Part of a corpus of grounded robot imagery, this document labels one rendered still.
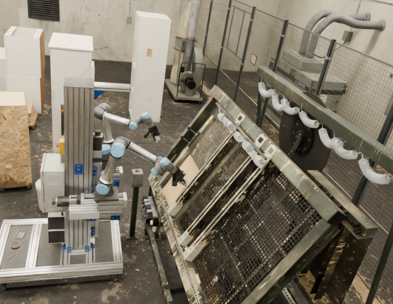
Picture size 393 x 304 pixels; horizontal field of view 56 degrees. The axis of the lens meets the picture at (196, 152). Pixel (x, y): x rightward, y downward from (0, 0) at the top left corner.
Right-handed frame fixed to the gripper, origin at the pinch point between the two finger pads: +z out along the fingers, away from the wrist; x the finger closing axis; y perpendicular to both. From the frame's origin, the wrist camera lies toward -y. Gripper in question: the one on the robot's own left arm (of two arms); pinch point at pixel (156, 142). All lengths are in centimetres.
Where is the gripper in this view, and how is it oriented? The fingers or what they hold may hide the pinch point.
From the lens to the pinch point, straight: 395.2
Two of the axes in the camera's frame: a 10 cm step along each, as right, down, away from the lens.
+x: -2.2, -4.9, 8.4
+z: 3.2, 7.8, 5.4
